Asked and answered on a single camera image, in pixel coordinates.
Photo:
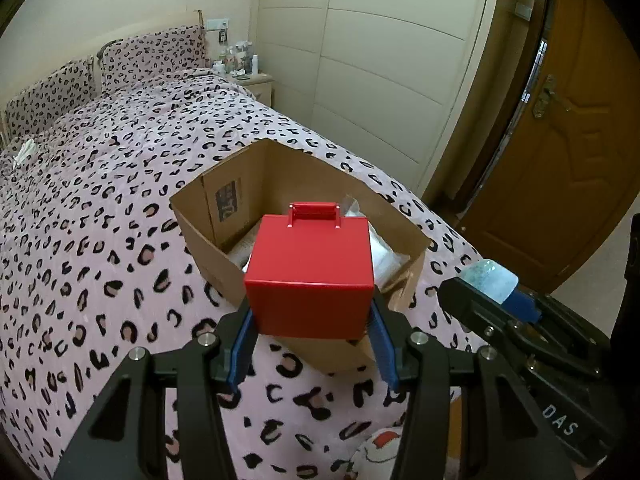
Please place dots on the small grey blue faceted object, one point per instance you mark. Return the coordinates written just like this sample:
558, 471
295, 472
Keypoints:
490, 277

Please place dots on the white light switch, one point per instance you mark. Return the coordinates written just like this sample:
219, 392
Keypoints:
523, 12

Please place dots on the small white item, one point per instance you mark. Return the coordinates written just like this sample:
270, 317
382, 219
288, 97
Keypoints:
25, 152

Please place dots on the white wardrobe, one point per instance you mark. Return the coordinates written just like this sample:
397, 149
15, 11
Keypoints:
380, 70

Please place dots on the group of toiletry bottles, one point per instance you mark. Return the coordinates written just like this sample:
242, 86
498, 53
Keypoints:
235, 60

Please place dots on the pink leopard print blanket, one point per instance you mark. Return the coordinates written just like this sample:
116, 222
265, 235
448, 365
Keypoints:
100, 235

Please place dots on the pink leopard print pillow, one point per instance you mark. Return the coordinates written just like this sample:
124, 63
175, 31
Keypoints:
50, 97
150, 57

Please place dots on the brown wooden door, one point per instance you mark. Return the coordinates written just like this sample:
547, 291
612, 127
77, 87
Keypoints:
575, 185

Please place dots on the white wall socket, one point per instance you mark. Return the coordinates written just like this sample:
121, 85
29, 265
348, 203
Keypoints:
217, 23

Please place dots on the clear bag of white pads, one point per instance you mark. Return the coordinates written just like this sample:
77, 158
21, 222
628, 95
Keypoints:
390, 255

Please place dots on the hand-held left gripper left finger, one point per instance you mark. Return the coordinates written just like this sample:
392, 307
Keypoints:
240, 355

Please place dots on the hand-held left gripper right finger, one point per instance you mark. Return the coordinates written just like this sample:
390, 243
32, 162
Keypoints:
382, 355

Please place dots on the white red fabric item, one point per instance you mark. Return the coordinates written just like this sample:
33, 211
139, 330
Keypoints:
375, 455

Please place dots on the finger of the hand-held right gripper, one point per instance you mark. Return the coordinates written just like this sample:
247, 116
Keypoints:
480, 315
522, 307

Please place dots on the beige nightstand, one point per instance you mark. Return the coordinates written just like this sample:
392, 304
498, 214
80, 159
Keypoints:
255, 90

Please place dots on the brown cardboard box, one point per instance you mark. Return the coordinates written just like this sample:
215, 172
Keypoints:
215, 240

